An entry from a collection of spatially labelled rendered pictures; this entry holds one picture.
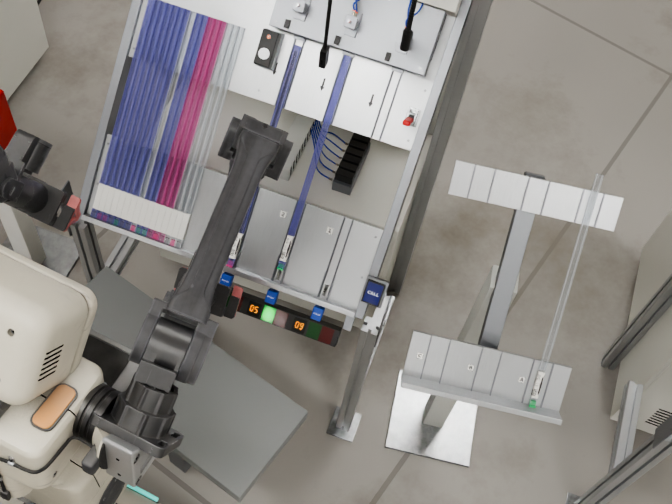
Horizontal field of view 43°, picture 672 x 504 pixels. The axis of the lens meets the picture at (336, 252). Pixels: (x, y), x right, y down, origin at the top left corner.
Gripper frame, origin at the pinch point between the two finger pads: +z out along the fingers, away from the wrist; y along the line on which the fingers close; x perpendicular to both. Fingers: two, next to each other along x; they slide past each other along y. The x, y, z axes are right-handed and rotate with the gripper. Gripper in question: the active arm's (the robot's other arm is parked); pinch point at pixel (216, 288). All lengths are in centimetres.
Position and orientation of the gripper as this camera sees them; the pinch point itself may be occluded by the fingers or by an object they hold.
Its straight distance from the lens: 187.3
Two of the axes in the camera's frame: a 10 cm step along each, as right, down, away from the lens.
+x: -3.1, 9.4, 1.4
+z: 1.6, -1.0, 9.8
